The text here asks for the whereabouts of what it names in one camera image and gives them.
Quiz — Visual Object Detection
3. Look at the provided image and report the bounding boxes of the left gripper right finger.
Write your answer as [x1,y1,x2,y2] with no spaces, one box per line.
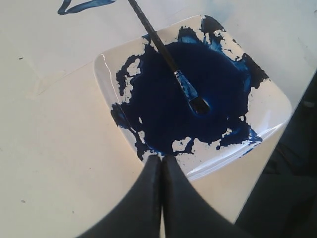
[161,156,251,238]

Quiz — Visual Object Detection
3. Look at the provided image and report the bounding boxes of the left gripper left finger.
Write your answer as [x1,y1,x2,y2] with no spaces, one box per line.
[79,155,161,238]

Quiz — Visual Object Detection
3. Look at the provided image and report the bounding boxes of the black paintbrush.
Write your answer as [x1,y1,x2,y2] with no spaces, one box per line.
[128,0,210,115]

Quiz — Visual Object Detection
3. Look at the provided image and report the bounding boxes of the white paper sheet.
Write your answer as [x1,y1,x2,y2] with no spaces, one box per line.
[0,0,206,96]

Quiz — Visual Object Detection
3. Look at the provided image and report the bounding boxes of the white square paint plate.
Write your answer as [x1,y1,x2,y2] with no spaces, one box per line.
[94,15,292,180]

